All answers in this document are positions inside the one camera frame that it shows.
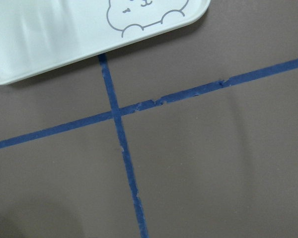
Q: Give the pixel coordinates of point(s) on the cream bear tray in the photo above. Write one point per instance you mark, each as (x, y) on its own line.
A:
(37, 36)

